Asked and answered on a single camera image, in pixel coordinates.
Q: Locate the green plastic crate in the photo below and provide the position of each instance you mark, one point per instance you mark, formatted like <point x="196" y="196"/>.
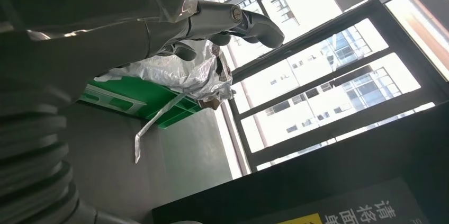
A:
<point x="140" y="99"/>

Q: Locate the black window frame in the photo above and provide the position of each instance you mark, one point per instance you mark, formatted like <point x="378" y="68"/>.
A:
<point x="350" y="26"/>

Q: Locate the white mailer seal strip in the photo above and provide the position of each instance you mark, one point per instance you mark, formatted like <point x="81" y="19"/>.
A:
<point x="151" y="127"/>

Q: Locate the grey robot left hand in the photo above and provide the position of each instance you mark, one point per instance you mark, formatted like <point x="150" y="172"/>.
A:
<point x="87" y="33"/>

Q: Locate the yellow warning sticker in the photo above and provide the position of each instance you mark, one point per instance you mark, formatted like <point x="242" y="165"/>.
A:
<point x="301" y="219"/>

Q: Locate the crumpled grey mailer black print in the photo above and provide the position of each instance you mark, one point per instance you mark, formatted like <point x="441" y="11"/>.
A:
<point x="189" y="75"/>

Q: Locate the black printed label panel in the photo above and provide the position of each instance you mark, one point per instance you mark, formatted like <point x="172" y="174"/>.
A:
<point x="386" y="198"/>

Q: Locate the black scanner column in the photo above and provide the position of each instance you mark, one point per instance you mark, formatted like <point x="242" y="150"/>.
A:
<point x="350" y="159"/>

